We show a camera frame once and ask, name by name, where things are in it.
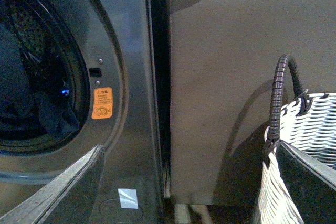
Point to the white rectangular sticker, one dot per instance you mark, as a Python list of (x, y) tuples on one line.
[(128, 198)]

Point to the orange warning sticker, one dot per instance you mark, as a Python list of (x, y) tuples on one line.
[(102, 103)]

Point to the dark wrapped basket handle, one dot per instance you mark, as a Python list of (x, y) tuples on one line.
[(285, 61)]

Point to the dark navy garment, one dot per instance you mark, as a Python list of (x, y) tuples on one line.
[(29, 105)]

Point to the white woven laundry basket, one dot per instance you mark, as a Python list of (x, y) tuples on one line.
[(312, 133)]

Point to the grey front-load washing machine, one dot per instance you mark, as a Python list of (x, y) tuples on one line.
[(89, 44)]

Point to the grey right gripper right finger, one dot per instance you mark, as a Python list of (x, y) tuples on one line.
[(311, 184)]

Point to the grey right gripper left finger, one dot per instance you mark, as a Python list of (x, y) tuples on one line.
[(68, 198)]

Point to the grey side cabinet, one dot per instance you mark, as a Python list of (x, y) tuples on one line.
[(223, 55)]

